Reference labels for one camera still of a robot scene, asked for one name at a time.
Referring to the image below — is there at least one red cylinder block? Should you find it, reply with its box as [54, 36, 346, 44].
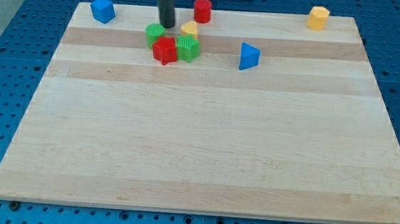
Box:
[193, 0, 212, 24]

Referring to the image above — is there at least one red star block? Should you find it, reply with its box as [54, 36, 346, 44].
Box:
[152, 36, 178, 66]

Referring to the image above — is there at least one green star block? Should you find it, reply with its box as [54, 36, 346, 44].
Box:
[175, 34, 200, 63]

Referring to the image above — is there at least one wooden board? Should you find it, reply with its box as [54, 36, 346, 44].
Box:
[0, 2, 400, 224]

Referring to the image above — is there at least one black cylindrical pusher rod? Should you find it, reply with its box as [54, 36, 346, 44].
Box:
[157, 0, 175, 29]

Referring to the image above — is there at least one green circle block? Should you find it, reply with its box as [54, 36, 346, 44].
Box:
[145, 23, 165, 49]

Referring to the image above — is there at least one yellow hexagon block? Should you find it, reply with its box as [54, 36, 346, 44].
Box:
[306, 6, 330, 31]

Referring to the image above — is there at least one blue triangle block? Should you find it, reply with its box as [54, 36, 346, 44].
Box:
[239, 42, 261, 71]

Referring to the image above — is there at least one yellow heart block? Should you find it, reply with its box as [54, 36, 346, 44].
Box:
[180, 21, 198, 39]

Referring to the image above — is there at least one blue cube block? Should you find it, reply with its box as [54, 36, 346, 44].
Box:
[90, 0, 116, 24]

